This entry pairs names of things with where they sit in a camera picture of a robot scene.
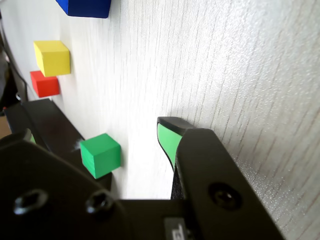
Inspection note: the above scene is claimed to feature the red cube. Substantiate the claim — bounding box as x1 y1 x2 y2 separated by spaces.
29 70 61 98

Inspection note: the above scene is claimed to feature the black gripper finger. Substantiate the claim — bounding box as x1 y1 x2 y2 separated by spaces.
156 116 286 240
0 128 137 240

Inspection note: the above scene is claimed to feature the yellow cube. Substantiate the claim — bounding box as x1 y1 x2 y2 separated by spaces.
33 40 71 78

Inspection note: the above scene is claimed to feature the blue cube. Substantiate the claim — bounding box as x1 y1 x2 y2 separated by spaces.
55 0 112 19

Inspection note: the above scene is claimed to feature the green cube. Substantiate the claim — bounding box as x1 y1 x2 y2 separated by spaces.
79 133 122 180

